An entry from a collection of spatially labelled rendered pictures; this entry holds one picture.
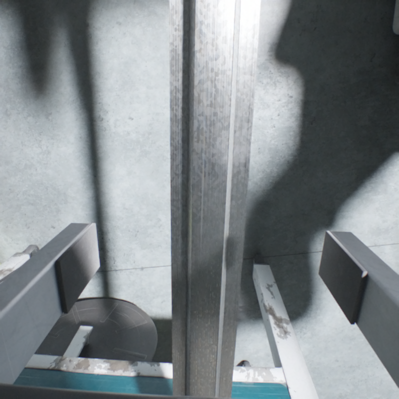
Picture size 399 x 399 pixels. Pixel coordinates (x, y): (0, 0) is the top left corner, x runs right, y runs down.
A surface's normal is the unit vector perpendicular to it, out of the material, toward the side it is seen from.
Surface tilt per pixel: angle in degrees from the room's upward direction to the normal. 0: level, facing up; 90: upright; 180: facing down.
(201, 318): 0
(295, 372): 90
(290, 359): 90
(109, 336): 90
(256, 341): 0
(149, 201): 0
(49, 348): 90
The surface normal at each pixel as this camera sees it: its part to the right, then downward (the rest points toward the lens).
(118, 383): 0.03, -0.95
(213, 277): -0.04, 0.30
